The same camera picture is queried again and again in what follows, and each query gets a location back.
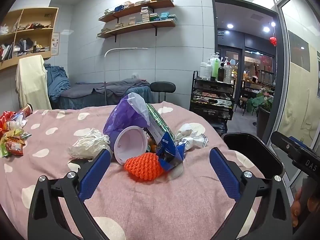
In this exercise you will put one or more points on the clear plastic bottle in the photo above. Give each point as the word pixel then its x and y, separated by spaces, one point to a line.
pixel 12 125

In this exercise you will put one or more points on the purple plastic bag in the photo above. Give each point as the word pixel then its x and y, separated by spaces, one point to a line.
pixel 125 115

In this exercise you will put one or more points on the white round object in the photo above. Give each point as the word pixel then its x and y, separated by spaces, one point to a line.
pixel 255 79

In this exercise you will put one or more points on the black stool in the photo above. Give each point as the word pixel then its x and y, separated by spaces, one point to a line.
pixel 162 87

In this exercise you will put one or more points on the white lotion bottle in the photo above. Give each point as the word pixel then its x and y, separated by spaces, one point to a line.
pixel 206 70

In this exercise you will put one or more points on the dark door frame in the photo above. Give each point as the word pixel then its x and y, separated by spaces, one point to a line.
pixel 213 30

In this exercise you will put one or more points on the green pump bottle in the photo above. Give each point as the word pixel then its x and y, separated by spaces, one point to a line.
pixel 215 66

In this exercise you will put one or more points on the red patterned cloth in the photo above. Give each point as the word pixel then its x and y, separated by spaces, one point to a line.
pixel 5 117

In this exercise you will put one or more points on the clear pump bottle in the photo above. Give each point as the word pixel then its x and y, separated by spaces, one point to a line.
pixel 228 73

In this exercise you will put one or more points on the dark folded cloth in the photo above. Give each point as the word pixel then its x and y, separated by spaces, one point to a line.
pixel 26 43

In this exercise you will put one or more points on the white plastic bag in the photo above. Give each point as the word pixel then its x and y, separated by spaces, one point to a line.
pixel 4 29

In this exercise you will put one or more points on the pile of snack packets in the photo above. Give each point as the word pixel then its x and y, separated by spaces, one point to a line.
pixel 15 145

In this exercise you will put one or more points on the white tissue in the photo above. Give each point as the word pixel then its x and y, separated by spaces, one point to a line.
pixel 186 130

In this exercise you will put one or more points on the orange crocheted strawberry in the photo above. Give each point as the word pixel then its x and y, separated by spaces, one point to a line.
pixel 142 166

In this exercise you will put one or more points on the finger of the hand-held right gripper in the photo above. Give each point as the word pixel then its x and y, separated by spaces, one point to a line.
pixel 297 142

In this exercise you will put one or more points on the grey blanket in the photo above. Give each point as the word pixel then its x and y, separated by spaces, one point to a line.
pixel 120 86

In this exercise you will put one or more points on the wooden wall shelf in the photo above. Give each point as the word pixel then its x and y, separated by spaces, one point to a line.
pixel 150 24
pixel 150 5

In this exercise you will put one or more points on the blue snack wrapper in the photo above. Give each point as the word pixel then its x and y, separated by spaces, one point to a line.
pixel 170 155

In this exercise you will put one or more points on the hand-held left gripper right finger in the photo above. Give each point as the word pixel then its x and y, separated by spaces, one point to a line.
pixel 225 175

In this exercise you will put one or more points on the pink polka dot blanket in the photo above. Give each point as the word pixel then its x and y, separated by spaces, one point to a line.
pixel 140 205

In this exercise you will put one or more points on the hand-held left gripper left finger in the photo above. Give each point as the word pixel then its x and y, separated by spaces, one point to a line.
pixel 95 172

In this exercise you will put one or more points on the wall poster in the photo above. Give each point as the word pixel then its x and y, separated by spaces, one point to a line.
pixel 55 43

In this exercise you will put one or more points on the person's right hand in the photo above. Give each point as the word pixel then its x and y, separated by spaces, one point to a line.
pixel 297 205

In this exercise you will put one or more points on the dark brown trash bin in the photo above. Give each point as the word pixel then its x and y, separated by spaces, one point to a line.
pixel 250 145

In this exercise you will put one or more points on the white floor lamp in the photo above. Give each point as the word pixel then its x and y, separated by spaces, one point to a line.
pixel 105 67

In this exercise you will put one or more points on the green leafy plant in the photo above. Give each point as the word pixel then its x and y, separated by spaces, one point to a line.
pixel 260 100

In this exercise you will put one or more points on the blue blanket pile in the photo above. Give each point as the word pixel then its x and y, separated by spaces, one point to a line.
pixel 57 80

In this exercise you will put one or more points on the white paper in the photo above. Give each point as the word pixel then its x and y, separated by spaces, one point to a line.
pixel 87 143

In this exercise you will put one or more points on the cream towel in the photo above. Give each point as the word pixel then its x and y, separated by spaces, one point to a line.
pixel 32 80

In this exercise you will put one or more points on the aluminium framed glass partition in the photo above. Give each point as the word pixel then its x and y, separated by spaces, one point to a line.
pixel 300 92

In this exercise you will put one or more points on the wooden cubby shelf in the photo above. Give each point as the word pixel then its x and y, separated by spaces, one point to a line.
pixel 43 37

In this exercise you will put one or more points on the dark plant pot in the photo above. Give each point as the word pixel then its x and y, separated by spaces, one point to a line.
pixel 263 122

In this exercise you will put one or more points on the glass double door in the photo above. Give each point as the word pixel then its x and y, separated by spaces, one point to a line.
pixel 231 52

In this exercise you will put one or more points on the striped paper wrapper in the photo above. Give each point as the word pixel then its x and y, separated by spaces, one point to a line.
pixel 197 142

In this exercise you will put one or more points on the red hanging ornament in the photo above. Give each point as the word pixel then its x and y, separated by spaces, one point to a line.
pixel 273 41

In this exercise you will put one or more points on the dark pump bottle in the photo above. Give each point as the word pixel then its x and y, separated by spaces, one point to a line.
pixel 221 73

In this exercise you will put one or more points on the green snack packet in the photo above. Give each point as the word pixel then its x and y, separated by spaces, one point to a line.
pixel 157 122

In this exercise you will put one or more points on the black mesh cart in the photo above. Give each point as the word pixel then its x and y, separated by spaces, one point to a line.
pixel 212 115

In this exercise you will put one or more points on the white and purple yogurt cup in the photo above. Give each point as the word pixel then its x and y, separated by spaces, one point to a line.
pixel 130 145

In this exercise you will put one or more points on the red chips can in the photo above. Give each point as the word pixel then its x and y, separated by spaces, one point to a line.
pixel 28 110

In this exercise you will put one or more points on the blue massage bed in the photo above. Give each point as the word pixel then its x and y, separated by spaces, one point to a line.
pixel 75 102

